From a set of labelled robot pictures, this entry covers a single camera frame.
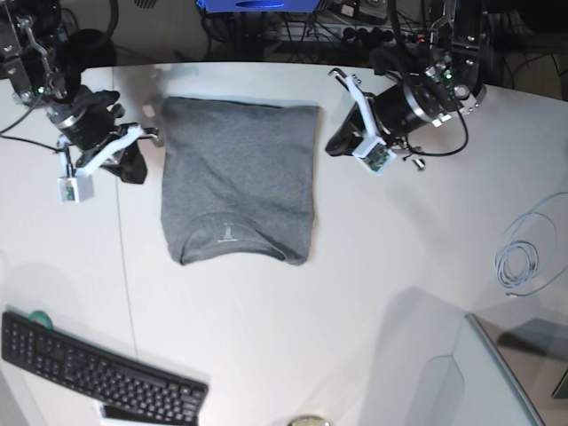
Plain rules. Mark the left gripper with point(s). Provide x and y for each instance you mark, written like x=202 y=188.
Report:
x=374 y=130

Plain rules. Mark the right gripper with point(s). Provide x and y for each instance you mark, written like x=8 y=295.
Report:
x=91 y=139

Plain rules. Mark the grey t-shirt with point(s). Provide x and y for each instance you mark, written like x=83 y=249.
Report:
x=237 y=178

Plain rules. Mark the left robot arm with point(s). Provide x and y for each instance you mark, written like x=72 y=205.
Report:
x=435 y=79

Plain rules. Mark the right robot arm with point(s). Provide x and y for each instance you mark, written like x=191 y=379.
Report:
x=44 y=62

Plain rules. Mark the black power strip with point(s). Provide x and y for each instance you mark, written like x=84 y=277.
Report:
x=371 y=37

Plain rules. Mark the green tape roll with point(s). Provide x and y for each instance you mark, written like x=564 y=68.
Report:
x=41 y=318

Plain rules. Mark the blue box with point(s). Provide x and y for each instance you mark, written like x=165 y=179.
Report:
x=216 y=6

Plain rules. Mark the black computer keyboard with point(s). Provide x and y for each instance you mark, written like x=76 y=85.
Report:
x=148 y=393

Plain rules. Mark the round brass object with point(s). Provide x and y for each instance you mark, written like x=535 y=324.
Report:
x=309 y=420

